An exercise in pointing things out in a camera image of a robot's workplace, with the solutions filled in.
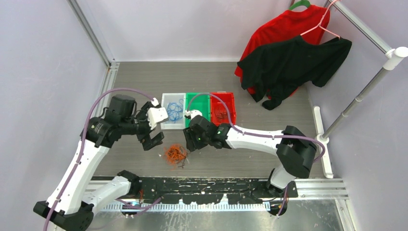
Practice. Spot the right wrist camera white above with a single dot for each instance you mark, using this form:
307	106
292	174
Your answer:
191	114

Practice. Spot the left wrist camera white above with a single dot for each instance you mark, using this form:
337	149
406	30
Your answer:
156	114

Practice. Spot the white perforated cable duct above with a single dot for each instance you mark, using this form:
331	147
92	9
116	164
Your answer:
223	206

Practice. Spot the pink hanger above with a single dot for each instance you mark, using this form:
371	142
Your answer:
319	25

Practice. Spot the green hanger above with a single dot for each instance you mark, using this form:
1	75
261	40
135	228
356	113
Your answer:
299	3

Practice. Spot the red plastic bin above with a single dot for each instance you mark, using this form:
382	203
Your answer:
219	113

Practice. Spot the metal clothes rack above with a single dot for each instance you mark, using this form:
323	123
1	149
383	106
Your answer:
394	58

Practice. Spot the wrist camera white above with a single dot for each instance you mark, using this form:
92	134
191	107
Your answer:
191	114
156	114

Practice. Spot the green plastic bin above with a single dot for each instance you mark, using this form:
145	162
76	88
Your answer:
200	103

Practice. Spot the black t-shirt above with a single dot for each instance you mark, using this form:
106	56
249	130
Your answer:
276	70

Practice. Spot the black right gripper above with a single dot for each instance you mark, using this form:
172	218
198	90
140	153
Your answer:
192	144

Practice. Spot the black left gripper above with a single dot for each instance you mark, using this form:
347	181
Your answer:
148	143

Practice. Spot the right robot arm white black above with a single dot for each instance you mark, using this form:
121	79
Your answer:
295	151

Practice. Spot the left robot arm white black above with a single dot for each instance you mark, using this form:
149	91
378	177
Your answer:
69	207

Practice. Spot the white plastic bin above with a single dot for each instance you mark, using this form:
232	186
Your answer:
174	103

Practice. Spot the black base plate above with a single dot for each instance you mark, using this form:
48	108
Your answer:
204	190

